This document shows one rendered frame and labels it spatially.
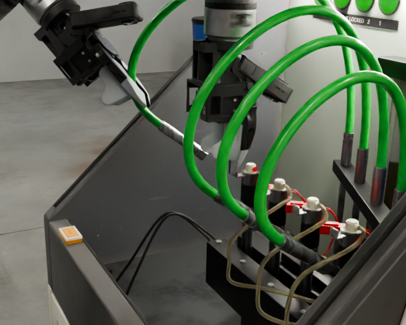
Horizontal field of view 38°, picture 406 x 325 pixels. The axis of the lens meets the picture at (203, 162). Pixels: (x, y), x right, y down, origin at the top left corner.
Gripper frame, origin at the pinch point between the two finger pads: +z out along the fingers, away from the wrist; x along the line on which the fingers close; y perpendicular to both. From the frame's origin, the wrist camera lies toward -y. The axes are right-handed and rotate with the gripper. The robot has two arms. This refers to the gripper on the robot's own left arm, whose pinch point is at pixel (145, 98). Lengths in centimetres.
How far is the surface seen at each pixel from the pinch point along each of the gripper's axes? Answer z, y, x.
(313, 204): 28.5, -10.8, 14.2
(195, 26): -119, 2, -608
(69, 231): 8.2, 27.7, -6.4
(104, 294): 20.0, 22.7, 10.2
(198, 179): 15.7, -1.2, 16.5
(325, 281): 39.2, -4.6, 9.4
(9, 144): -100, 169, -353
